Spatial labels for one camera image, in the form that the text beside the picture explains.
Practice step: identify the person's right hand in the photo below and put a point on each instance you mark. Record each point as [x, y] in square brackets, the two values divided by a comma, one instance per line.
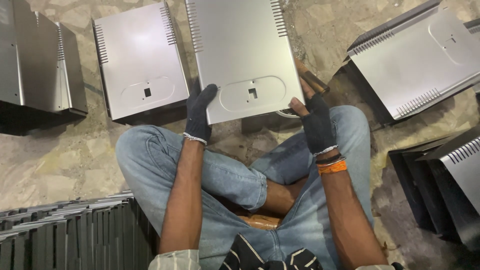
[318, 123]

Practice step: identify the person's left hand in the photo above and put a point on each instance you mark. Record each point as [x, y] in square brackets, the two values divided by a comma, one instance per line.
[197, 116]

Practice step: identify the silver vented metal cover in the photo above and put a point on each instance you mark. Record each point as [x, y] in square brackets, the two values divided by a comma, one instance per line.
[463, 168]
[39, 67]
[140, 60]
[9, 52]
[73, 75]
[412, 63]
[240, 56]
[474, 28]

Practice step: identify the round white-rimmed container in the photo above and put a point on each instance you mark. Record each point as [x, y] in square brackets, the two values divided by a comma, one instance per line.
[285, 113]

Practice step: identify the black wrist band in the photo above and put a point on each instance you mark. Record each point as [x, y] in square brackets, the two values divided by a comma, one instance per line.
[328, 158]

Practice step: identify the thin metal bangle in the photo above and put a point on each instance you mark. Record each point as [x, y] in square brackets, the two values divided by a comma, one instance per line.
[335, 162]

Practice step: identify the orange thread wristband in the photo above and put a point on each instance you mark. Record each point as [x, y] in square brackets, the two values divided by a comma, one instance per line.
[332, 168]

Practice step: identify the blue jeans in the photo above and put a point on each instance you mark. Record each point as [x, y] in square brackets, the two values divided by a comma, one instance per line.
[232, 180]

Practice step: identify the brown wooden seat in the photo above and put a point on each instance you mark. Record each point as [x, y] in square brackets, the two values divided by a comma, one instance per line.
[260, 221]

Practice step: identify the dark metal cover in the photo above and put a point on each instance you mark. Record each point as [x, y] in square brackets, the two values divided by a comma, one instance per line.
[416, 187]

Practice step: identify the light striped shirt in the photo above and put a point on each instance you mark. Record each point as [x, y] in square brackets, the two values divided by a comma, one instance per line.
[176, 260]

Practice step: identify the black white striped cloth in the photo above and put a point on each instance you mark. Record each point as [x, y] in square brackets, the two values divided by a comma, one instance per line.
[258, 257]

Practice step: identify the row of upright metal sheets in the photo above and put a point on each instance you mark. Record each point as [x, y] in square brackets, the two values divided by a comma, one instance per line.
[75, 236]

